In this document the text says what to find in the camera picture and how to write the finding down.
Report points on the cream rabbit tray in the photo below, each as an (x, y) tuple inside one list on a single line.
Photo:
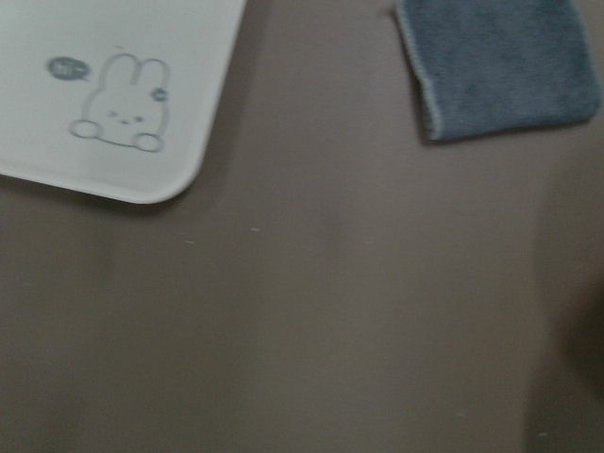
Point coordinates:
[(112, 98)]

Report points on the grey folded cloth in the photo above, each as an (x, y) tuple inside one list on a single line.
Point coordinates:
[(489, 66)]

